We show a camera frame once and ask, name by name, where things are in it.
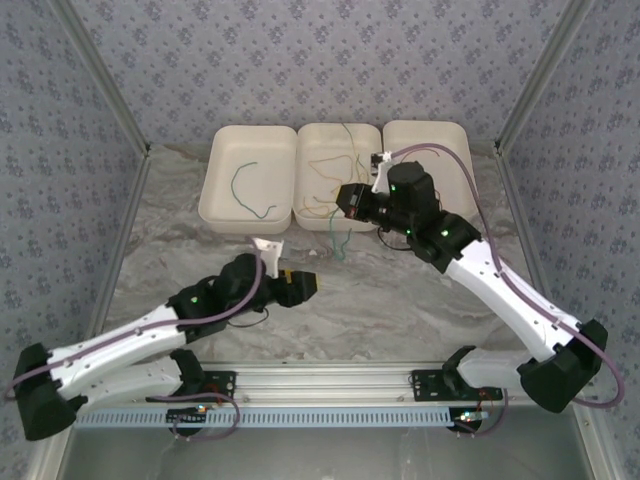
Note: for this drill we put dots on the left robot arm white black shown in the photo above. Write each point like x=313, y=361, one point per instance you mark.
x=125, y=352

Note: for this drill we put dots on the right aluminium side rail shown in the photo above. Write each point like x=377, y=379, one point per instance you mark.
x=517, y=200

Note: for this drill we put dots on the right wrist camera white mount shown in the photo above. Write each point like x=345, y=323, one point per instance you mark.
x=381, y=175

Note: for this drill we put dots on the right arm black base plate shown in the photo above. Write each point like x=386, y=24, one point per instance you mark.
x=425, y=385

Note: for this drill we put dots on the left aluminium frame post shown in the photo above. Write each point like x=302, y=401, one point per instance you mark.
x=102, y=75

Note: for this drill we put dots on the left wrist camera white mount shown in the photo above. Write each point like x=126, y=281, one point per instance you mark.
x=270, y=250

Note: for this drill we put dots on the aluminium mounting rail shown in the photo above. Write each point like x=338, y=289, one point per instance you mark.
x=325, y=382

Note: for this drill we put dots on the aluminium side rail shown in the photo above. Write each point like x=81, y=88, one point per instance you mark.
x=129, y=210
x=517, y=200

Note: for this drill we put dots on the right black controller board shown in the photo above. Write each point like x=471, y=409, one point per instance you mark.
x=467, y=417

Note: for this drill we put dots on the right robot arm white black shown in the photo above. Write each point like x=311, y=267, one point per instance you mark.
x=500, y=305

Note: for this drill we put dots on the left black controller board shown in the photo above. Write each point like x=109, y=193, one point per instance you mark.
x=187, y=416

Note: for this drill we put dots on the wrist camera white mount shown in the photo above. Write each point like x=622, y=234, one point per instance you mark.
x=381, y=175
x=270, y=250

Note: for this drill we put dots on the aluminium frame post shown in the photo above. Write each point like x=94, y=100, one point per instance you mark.
x=542, y=75
x=102, y=75

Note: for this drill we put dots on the black controller board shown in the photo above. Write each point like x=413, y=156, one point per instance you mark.
x=187, y=416
x=467, y=417

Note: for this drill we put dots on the left aluminium side rail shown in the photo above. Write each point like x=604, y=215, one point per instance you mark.
x=129, y=210

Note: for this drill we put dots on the steel lower panel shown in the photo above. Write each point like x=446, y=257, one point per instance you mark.
x=320, y=455

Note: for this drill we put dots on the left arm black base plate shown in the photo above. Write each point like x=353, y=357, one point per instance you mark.
x=227, y=384

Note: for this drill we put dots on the right aluminium frame post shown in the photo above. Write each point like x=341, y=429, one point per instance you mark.
x=542, y=75

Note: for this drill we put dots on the white plastic tray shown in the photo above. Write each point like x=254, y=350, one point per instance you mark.
x=260, y=185
x=452, y=175
x=320, y=140

